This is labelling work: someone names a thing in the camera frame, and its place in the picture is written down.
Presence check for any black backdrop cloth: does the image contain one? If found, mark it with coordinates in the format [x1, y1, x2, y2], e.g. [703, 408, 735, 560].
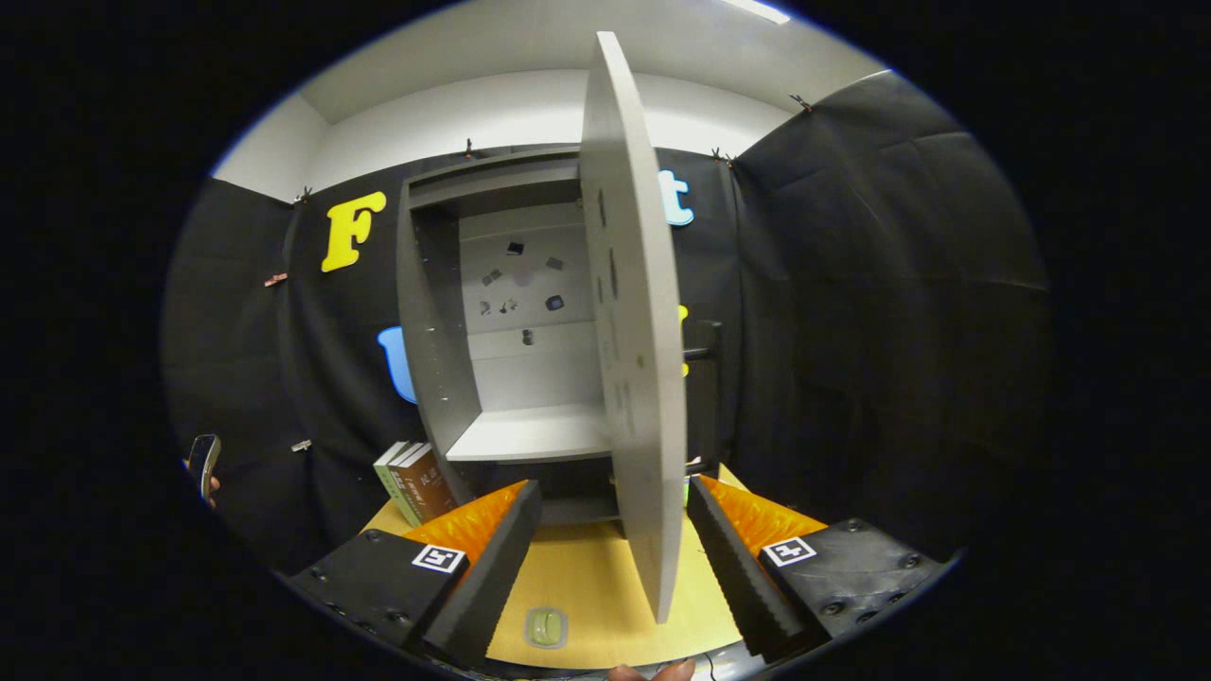
[161, 71, 1051, 578]

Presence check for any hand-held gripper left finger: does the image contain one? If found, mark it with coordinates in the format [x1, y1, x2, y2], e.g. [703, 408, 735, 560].
[284, 479, 545, 670]

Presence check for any ceiling light panel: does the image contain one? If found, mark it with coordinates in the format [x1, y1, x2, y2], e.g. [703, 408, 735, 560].
[724, 0, 791, 25]

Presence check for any beige cabinet door with handle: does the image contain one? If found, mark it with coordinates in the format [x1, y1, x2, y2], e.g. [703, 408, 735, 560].
[579, 31, 725, 625]

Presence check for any brown book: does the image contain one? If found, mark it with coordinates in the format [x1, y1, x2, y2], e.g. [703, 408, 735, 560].
[395, 445, 460, 524]

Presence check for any clear green container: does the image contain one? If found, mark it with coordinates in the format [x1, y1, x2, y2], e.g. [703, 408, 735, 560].
[523, 605, 570, 650]

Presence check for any dark smartphone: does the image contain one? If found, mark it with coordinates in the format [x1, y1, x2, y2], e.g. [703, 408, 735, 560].
[186, 433, 222, 502]

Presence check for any grey cabinet body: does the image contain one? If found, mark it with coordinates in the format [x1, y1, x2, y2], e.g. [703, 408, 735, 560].
[395, 147, 729, 526]

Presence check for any row of black clamps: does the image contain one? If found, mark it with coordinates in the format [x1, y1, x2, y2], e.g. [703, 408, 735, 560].
[293, 92, 815, 204]

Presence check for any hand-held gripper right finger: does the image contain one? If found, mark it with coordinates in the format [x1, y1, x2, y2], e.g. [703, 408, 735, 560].
[686, 474, 952, 662]

